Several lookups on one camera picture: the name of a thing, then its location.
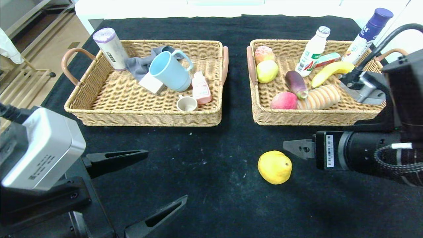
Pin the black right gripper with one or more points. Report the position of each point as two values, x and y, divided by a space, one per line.
325 150

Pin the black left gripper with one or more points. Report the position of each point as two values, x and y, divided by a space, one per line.
77 195

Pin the yellow pear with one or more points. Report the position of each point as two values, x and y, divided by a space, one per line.
274 168

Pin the purple eggplant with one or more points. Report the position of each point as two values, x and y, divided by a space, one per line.
295 82

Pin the yellow green card box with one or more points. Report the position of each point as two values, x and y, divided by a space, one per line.
152 84

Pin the pink plastic bottle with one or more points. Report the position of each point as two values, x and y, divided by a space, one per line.
201 89

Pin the light blue plastic mug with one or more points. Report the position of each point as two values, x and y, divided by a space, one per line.
172 72

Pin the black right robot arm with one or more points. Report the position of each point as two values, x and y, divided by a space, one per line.
390 155

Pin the red peach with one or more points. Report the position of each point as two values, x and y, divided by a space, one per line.
284 101

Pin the sliced bread loaf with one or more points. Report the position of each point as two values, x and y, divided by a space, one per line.
319 98

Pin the yellow banana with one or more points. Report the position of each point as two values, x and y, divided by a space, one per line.
330 70

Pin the yellow green apple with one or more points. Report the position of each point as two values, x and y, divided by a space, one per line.
267 72

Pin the black table cloth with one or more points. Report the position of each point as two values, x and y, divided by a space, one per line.
214 165

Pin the green and red small box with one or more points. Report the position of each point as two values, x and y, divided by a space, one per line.
328 60

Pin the white milk bottle grey cap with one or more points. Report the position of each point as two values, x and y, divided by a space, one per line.
310 53

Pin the small beige cup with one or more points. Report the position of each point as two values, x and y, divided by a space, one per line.
186 105

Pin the pink orange pastry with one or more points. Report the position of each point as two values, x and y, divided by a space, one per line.
263 54

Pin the white bottle with blue cap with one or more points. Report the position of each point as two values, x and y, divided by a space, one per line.
360 43

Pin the grey cloth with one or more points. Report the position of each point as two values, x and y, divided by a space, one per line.
138 66

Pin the white canister with purple lid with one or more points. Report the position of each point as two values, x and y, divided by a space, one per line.
113 52

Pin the gold metal rack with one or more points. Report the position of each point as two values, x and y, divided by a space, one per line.
36 70

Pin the white table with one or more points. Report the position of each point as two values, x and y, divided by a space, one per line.
148 8

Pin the white hanging fabric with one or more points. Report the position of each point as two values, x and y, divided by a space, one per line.
8 49

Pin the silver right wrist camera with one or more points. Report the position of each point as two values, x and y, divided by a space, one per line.
366 91

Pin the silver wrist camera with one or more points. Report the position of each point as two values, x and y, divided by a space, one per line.
366 91
43 148

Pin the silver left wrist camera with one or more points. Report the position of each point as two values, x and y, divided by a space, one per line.
43 148

